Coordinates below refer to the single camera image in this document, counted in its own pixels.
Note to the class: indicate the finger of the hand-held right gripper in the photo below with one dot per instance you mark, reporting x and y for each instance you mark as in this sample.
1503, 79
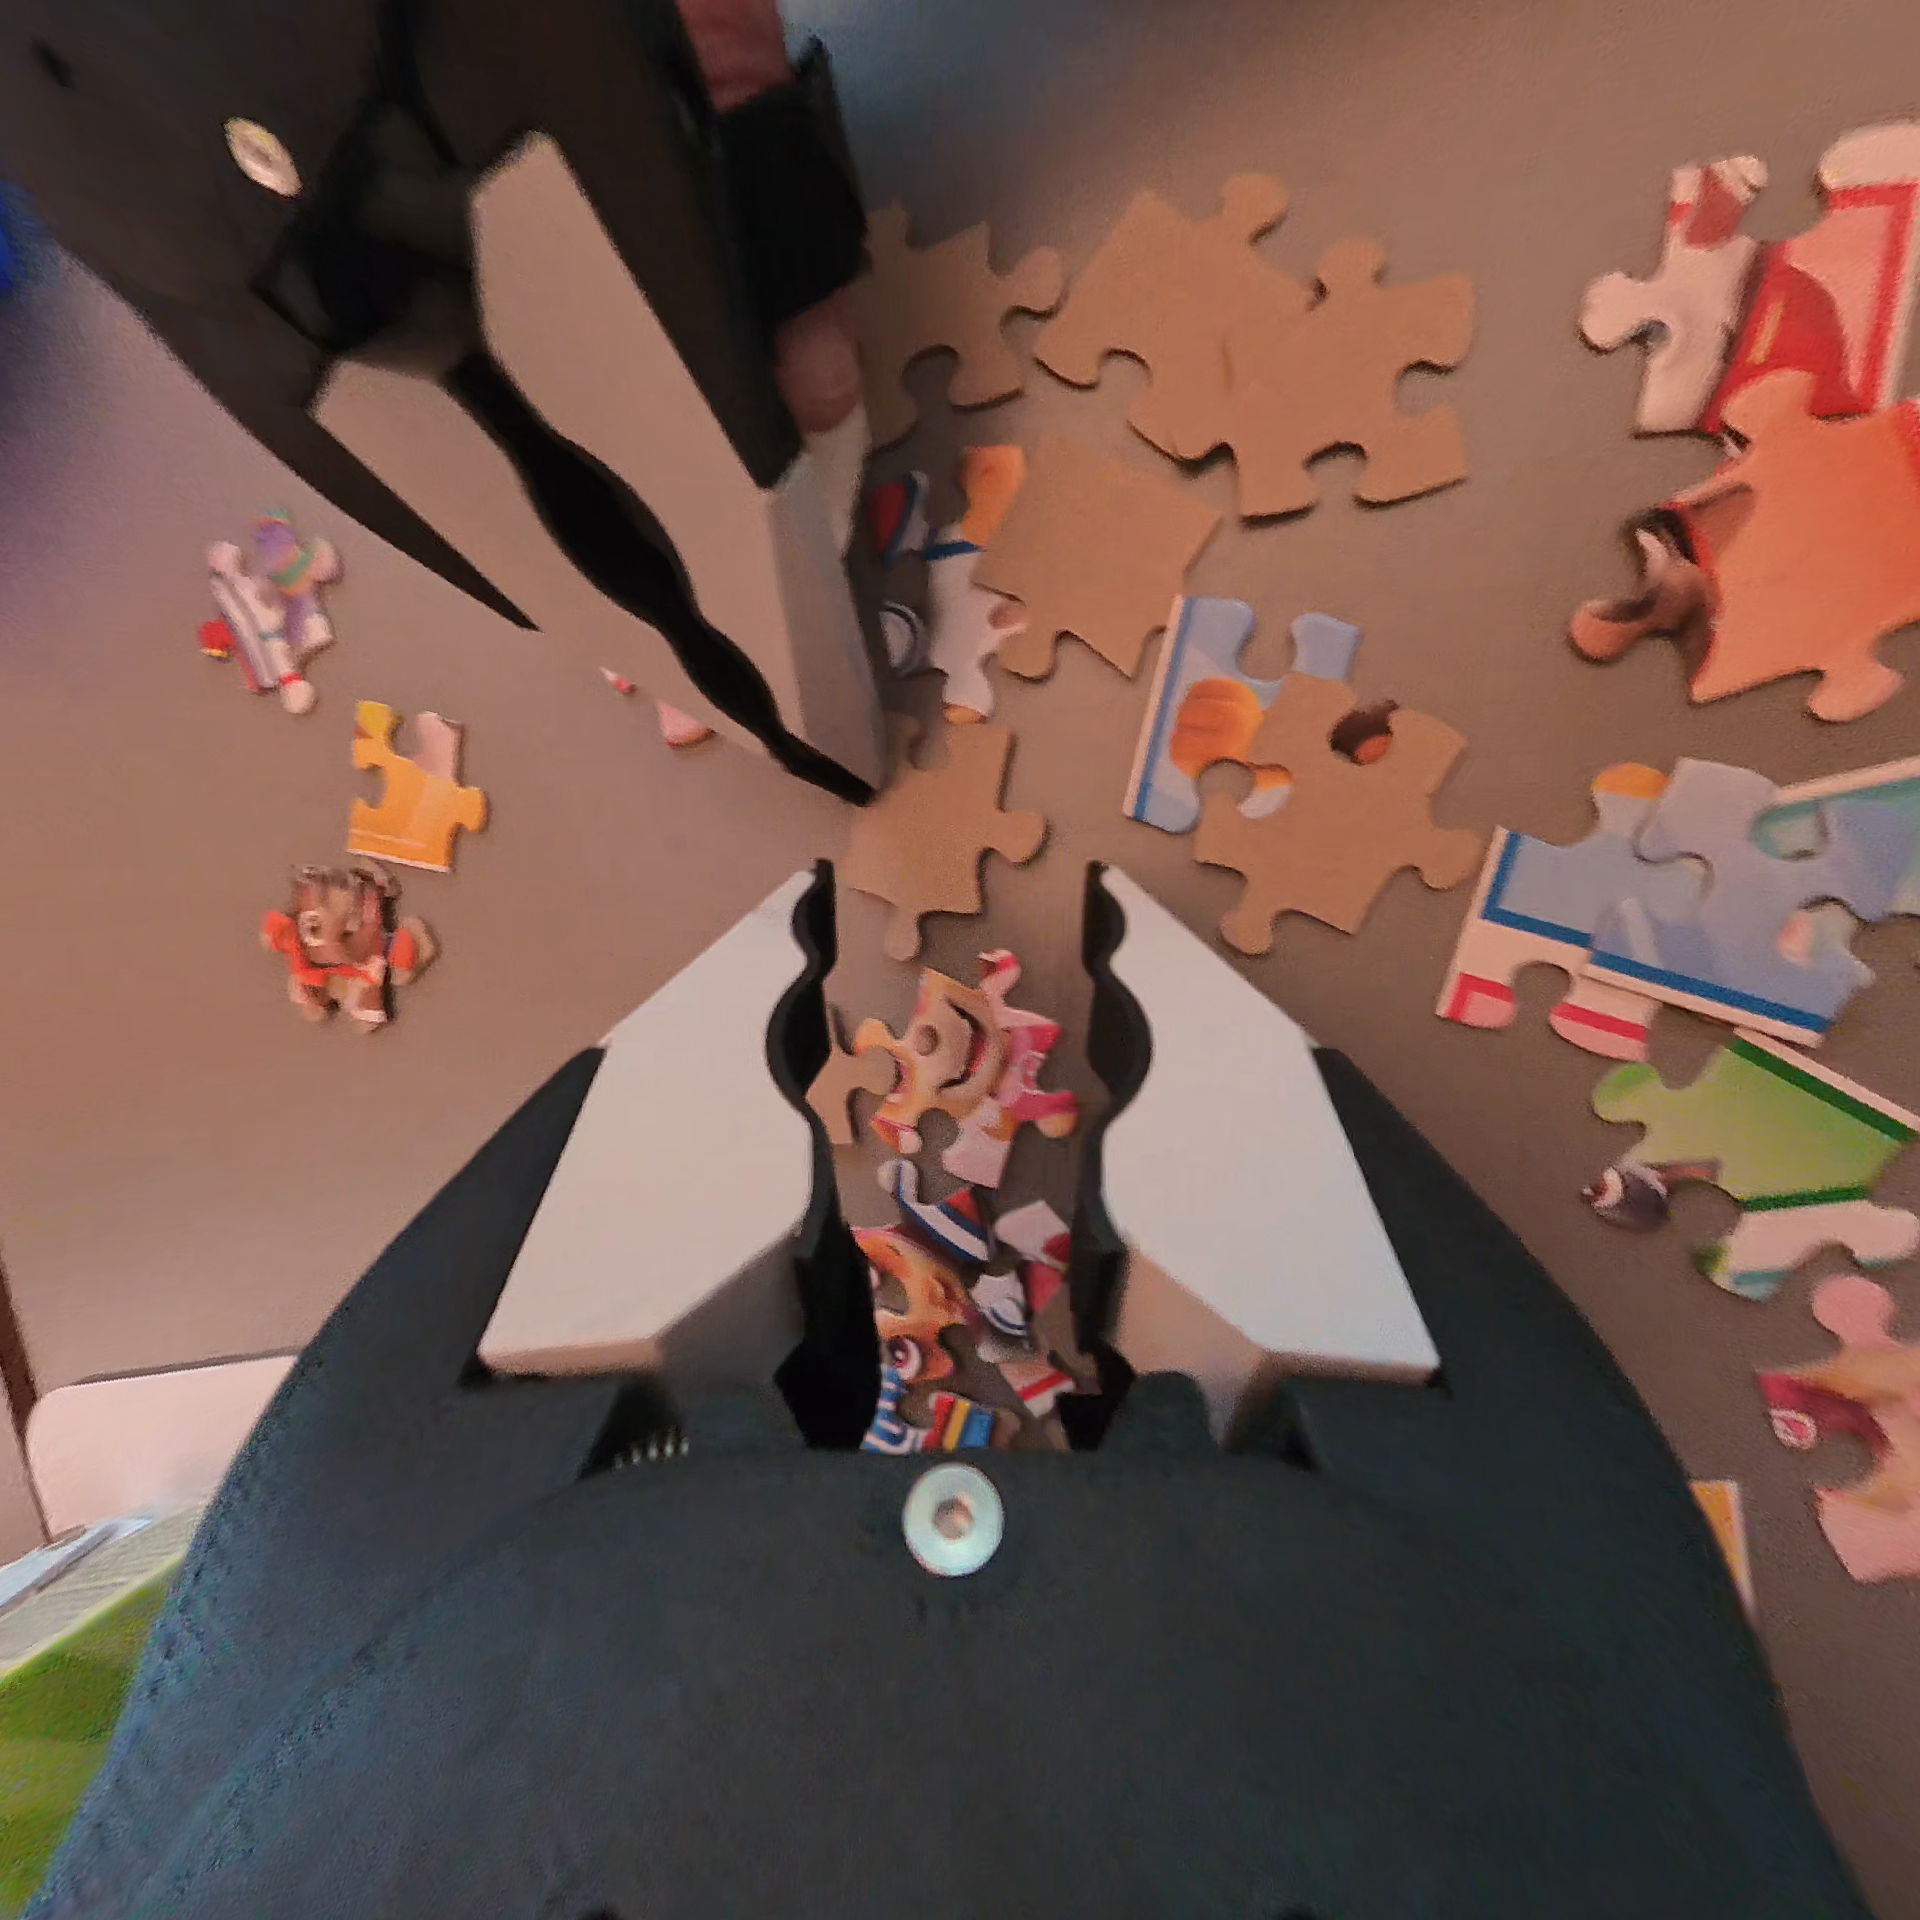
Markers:
495, 524
630, 331

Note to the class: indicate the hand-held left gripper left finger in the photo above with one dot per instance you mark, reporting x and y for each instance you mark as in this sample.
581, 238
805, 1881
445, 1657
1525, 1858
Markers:
660, 1170

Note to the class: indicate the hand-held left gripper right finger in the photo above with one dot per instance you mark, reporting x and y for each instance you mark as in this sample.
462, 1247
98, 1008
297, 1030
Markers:
1260, 1170

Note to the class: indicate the orange yellow puzzle piece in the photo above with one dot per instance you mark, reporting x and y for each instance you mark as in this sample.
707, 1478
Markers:
405, 794

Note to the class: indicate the plain brown puzzle piece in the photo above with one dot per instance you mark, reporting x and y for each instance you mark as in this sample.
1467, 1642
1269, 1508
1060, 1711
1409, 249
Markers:
1351, 391
1334, 825
1095, 554
930, 301
1155, 314
939, 825

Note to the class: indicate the orange pink swirl puzzle piece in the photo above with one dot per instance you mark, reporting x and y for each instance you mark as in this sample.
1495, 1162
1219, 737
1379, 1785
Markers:
960, 1051

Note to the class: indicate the colourful cardboard puzzle box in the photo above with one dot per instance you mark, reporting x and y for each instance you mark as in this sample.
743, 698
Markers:
74, 1694

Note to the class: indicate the person's right hand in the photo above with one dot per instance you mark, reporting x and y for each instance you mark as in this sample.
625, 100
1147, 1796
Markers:
823, 368

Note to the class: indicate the orange dog face puzzle piece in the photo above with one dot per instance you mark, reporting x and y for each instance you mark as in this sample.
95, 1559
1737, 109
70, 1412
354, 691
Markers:
909, 1291

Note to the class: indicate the pink lilac puzzle piece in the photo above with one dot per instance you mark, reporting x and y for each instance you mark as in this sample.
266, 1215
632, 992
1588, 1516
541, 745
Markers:
683, 728

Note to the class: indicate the blue framed white puzzle piece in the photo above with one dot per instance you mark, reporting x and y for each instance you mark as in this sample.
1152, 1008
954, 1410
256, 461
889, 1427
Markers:
1531, 914

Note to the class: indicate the red dog face puzzle piece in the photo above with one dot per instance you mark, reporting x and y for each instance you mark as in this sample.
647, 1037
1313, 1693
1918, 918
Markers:
338, 945

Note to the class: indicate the white orange blue puzzle piece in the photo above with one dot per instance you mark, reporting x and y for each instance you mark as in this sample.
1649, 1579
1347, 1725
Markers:
953, 614

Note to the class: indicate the blue orange dog puzzle piece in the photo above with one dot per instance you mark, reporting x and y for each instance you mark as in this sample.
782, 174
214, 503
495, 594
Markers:
1200, 674

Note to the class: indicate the light green edge puzzle piece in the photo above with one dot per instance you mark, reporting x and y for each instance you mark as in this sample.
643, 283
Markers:
1771, 1140

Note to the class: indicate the blue edge puzzle piece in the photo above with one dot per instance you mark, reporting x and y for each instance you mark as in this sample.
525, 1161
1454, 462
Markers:
1725, 914

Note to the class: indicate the teal corner puzzle piece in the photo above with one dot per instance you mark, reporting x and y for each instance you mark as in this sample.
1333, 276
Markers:
1861, 840

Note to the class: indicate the salmon pink edge puzzle piece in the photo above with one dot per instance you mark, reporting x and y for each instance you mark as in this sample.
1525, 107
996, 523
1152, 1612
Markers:
1801, 554

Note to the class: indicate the white and red puzzle piece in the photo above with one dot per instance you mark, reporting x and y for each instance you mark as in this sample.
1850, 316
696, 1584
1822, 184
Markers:
1681, 301

